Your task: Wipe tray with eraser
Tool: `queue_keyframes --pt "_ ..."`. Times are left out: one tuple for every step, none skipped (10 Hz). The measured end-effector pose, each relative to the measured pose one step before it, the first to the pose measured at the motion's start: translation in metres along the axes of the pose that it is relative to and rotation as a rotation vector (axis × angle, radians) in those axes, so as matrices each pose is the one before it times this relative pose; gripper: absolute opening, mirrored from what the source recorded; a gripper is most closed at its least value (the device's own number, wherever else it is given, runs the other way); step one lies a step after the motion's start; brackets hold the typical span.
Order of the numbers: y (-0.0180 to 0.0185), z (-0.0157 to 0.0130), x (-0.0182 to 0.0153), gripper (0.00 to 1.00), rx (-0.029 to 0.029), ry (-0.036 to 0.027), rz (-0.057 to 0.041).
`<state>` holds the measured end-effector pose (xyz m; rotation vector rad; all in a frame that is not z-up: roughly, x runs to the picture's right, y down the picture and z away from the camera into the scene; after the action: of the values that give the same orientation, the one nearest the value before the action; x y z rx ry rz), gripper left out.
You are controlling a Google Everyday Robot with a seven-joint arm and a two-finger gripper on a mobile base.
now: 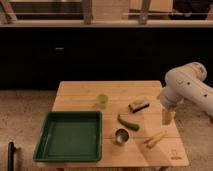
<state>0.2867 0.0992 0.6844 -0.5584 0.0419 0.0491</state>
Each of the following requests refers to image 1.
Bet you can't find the wooden black felt eraser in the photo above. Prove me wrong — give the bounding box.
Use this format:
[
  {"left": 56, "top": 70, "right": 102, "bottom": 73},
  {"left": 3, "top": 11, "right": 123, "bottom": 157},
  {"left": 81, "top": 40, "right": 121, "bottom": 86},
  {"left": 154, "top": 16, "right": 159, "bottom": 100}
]
[{"left": 128, "top": 100, "right": 150, "bottom": 113}]

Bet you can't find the green plastic tray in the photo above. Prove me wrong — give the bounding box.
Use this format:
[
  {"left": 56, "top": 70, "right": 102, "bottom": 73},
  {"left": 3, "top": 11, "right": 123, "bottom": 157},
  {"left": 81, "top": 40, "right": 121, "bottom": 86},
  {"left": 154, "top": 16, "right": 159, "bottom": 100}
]
[{"left": 33, "top": 111, "right": 102, "bottom": 163}]

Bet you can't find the black chair back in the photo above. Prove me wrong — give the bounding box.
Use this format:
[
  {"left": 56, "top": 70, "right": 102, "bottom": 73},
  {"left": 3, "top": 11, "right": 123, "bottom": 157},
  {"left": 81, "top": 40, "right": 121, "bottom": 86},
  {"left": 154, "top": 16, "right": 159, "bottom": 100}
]
[{"left": 7, "top": 142, "right": 16, "bottom": 171}]

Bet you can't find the green cucumber toy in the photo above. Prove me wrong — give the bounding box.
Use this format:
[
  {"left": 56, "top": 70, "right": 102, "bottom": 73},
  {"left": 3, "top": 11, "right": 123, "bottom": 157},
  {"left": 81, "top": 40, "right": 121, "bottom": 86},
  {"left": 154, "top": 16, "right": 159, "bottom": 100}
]
[{"left": 117, "top": 115, "right": 140, "bottom": 131}]

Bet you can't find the wooden table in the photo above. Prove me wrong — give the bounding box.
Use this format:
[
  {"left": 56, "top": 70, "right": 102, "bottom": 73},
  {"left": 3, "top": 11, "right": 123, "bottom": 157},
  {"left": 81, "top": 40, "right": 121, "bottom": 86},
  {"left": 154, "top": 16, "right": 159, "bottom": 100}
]
[{"left": 33, "top": 80, "right": 190, "bottom": 169}]

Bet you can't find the green plastic cup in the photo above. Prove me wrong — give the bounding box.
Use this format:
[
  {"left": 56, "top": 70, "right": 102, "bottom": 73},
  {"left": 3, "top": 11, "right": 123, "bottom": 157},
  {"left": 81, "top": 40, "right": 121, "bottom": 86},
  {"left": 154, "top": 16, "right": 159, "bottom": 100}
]
[{"left": 97, "top": 94, "right": 108, "bottom": 109}]

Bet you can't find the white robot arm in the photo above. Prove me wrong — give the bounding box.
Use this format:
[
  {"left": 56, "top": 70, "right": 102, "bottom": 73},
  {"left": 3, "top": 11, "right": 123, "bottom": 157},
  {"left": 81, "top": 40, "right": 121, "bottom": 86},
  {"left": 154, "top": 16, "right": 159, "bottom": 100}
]
[{"left": 158, "top": 62, "right": 213, "bottom": 125}]

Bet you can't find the small metal cup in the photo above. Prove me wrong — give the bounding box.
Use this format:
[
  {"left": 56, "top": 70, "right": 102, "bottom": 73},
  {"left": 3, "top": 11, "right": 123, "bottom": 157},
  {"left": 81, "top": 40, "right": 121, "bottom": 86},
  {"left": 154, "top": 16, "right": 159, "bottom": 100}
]
[{"left": 115, "top": 129, "right": 129, "bottom": 145}]

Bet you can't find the wooden shelf rail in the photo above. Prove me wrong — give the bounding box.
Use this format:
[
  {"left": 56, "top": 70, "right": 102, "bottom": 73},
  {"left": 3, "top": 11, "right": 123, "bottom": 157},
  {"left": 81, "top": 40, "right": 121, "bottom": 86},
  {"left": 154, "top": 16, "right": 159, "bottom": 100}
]
[{"left": 0, "top": 0, "right": 213, "bottom": 29}]

